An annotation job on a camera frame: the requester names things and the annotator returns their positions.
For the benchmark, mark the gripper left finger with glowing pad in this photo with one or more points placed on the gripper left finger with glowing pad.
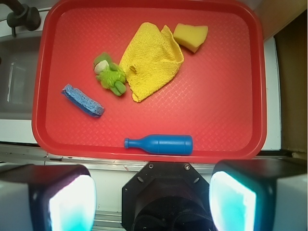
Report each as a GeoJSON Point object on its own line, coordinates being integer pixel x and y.
{"type": "Point", "coordinates": [46, 198]}

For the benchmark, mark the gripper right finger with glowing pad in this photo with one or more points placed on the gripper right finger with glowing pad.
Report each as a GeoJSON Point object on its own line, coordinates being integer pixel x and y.
{"type": "Point", "coordinates": [259, 195]}

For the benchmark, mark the blue scrubbing sponge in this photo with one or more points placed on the blue scrubbing sponge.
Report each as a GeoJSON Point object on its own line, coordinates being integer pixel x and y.
{"type": "Point", "coordinates": [82, 101]}

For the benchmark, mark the yellow sponge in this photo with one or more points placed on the yellow sponge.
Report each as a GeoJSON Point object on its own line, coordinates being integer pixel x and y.
{"type": "Point", "coordinates": [189, 36]}

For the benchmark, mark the red plastic tray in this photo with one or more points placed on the red plastic tray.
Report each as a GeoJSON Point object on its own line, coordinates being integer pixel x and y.
{"type": "Point", "coordinates": [218, 96]}

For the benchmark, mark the blue plastic bottle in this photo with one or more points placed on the blue plastic bottle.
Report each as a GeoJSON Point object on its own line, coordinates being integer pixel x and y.
{"type": "Point", "coordinates": [162, 144]}

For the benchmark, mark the green plush frog toy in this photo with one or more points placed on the green plush frog toy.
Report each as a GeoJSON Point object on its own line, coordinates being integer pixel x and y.
{"type": "Point", "coordinates": [110, 75]}

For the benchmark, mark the steel sink basin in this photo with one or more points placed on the steel sink basin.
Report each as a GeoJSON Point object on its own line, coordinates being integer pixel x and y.
{"type": "Point", "coordinates": [18, 65]}

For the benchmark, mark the yellow knitted cloth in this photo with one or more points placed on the yellow knitted cloth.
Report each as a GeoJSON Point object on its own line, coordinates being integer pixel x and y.
{"type": "Point", "coordinates": [151, 60]}

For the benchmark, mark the dark metal faucet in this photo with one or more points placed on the dark metal faucet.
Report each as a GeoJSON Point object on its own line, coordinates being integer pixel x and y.
{"type": "Point", "coordinates": [21, 15]}

